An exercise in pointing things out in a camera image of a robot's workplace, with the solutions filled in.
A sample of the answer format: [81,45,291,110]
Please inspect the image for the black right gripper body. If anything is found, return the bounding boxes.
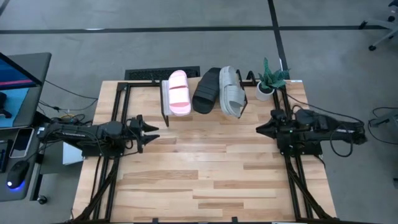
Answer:
[270,108,289,141]

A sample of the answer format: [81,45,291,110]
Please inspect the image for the grey slide sandal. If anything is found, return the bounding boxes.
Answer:
[218,65,246,119]

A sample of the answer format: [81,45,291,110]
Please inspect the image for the office chair base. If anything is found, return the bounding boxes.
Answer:
[358,0,398,52]

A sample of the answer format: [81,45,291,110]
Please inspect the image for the black smartphone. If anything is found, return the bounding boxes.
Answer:
[9,127,35,159]

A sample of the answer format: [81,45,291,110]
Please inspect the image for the wooden shelf with black legs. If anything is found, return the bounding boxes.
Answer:
[159,68,249,128]

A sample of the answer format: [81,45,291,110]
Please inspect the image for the black slide sandal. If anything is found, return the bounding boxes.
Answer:
[192,67,223,114]

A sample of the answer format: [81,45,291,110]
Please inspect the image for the computer monitor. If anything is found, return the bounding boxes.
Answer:
[0,52,44,129]

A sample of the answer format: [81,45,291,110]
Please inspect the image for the black computer mouse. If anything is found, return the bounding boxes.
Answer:
[6,159,30,190]

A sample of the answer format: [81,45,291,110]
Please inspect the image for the black looped floor cable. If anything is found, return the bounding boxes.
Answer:
[368,106,398,146]

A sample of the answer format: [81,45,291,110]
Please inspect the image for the pink slide sandal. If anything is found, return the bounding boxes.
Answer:
[167,69,192,117]

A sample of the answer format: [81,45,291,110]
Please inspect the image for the thin black monitor cable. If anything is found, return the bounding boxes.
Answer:
[43,79,99,101]

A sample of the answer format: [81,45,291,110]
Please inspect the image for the black keyboard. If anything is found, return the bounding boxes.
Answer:
[124,65,201,82]
[0,139,11,174]

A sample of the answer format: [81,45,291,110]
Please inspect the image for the grey metal stand foot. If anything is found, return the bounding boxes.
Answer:
[369,111,398,128]

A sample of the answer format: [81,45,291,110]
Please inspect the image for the black metal rig frame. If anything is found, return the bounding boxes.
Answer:
[73,70,340,224]

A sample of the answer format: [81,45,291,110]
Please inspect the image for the white box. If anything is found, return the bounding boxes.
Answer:
[62,141,85,166]

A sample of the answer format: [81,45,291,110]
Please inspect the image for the green plant in white pot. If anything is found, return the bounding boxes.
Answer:
[254,57,290,102]

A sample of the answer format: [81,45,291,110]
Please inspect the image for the grey side desk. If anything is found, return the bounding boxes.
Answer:
[0,52,52,203]

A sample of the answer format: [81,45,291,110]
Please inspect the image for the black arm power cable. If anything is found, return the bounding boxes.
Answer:
[285,92,365,126]

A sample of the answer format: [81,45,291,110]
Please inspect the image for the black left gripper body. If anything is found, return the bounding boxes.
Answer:
[127,113,146,154]

